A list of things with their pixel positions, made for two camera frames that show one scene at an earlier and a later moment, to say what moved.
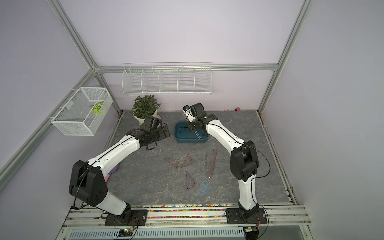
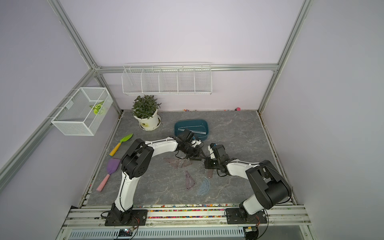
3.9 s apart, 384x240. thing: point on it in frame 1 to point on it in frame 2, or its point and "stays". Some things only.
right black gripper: [191, 127] to [207, 163]
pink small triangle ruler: [187, 161] stays
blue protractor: [205, 187] stays
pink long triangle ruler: [173, 161] stays
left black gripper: [162, 135] to [196, 154]
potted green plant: [146, 106] stays
